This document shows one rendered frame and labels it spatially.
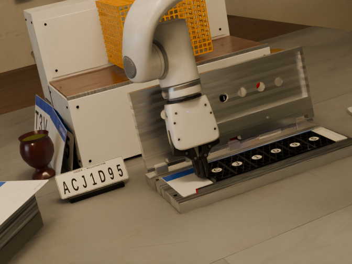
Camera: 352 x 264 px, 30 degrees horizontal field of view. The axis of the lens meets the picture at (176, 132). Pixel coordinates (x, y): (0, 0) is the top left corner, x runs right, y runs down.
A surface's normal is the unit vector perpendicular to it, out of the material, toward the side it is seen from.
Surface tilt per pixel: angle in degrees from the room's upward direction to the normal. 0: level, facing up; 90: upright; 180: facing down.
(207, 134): 78
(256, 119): 83
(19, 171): 0
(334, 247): 0
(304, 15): 90
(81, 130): 90
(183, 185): 0
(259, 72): 83
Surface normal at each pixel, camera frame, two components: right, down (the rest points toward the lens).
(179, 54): 0.45, 0.02
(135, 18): -0.63, -0.22
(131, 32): -0.66, 0.07
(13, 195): -0.17, -0.93
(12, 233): 0.94, -0.06
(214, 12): 0.37, 0.24
